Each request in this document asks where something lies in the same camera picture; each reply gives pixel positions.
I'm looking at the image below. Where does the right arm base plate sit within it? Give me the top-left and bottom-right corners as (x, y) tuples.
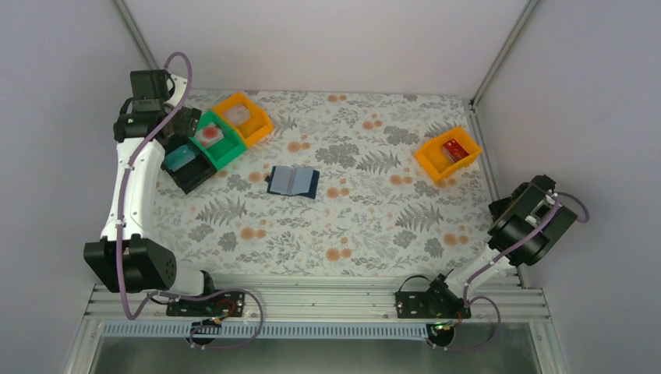
(394, 273), (472, 319)

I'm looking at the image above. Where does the aluminium rail frame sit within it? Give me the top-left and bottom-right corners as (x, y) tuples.
(85, 276), (550, 323)

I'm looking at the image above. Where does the red circle card in green bin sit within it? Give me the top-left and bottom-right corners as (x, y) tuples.
(194, 123), (224, 149)

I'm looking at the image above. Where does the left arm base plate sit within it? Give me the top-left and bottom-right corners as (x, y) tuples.
(166, 291), (246, 318)

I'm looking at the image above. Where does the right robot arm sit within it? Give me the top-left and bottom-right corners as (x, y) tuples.
(428, 175), (578, 308)

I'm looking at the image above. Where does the pale floral card in orange bin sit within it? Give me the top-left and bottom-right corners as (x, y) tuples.
(223, 104), (252, 128)

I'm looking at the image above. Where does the black plastic bin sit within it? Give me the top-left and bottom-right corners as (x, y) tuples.
(161, 136), (217, 194)

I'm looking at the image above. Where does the blue leather card holder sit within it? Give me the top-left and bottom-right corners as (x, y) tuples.
(264, 165), (320, 199)

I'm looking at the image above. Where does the teal card in black bin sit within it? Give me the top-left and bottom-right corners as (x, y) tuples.
(162, 144), (199, 171)

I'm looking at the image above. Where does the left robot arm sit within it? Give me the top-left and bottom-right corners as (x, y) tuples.
(83, 69), (217, 296)

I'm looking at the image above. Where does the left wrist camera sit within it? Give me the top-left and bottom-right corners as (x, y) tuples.
(166, 73), (188, 107)

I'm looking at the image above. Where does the green plastic bin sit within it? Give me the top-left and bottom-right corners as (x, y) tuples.
(191, 111), (247, 171)

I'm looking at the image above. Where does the orange plastic bin right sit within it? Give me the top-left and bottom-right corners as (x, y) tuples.
(414, 127), (482, 182)

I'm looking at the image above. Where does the red card in right bin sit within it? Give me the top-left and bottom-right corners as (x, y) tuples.
(441, 139), (469, 163)

